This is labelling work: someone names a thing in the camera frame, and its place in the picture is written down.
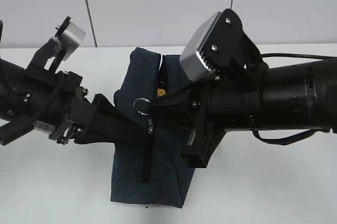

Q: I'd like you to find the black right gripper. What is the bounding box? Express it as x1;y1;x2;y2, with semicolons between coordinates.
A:
150;70;262;168

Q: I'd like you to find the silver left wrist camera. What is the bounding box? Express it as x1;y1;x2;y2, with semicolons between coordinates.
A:
54;16;86;61

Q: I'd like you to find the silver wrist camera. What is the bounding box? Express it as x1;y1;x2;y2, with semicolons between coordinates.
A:
54;16;86;61
180;8;264;82

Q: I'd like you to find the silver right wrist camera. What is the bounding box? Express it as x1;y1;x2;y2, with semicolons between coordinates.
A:
180;8;264;82

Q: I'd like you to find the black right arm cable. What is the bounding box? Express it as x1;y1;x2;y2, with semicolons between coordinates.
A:
252;53;337;147

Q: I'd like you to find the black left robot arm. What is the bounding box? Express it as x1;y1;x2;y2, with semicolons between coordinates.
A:
1;17;144;146

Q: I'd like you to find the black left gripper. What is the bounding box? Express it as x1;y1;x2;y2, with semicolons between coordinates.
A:
1;42;145;146

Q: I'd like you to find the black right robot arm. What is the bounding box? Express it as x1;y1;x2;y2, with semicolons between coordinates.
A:
149;59;336;168

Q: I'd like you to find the yellow toy pear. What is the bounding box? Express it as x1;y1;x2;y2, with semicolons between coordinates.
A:
156;88;166;97

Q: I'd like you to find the dark blue fabric lunch bag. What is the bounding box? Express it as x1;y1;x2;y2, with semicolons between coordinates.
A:
111;47;195;208

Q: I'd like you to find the silver zipper pull ring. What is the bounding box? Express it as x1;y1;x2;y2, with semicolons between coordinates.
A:
133;96;156;135

